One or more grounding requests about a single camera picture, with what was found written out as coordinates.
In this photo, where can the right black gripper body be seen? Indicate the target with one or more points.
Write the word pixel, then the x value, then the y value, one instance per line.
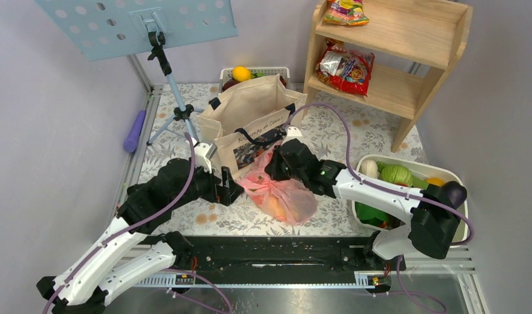
pixel 281 171

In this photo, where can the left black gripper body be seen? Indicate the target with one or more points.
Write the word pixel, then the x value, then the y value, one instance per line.
pixel 204 185

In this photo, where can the pink plastic grocery bag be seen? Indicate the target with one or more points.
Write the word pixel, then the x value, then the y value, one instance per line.
pixel 287 201

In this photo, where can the beige canvas tote bag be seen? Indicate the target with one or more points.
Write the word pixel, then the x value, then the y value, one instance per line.
pixel 247 119

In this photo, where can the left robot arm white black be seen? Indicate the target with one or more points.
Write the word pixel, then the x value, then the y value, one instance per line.
pixel 93 281

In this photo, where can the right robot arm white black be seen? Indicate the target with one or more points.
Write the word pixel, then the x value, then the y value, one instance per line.
pixel 430 217

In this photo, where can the green cabbage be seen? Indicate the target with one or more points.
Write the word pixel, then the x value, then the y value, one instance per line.
pixel 397 174

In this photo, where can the red snack bag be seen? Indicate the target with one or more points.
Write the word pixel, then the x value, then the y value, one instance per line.
pixel 347 71

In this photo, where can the white perforated fruit basket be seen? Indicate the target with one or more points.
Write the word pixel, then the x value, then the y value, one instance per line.
pixel 227 79

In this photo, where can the yellow orange pepper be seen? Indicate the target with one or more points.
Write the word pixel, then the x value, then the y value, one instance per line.
pixel 435 181

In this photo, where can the colourful snack bag top shelf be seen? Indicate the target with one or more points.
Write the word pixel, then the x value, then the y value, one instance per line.
pixel 345 13

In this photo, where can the purple eggplant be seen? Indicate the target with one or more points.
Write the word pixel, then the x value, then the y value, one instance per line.
pixel 455 192

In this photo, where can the light blue music stand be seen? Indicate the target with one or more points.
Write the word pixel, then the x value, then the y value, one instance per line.
pixel 105 29

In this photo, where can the wooden two-tier shelf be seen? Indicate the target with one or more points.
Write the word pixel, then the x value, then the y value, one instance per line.
pixel 416 44

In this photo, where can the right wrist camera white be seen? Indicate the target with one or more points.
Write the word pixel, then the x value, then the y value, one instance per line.
pixel 292 132

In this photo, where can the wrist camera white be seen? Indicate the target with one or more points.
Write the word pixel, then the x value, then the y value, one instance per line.
pixel 204 153
pixel 292 132

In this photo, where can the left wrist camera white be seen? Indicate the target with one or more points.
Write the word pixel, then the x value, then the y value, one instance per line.
pixel 204 153

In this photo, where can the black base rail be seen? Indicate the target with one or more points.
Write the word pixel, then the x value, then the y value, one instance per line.
pixel 261 261

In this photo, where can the purple handle tool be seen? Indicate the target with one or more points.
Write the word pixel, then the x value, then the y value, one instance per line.
pixel 131 142

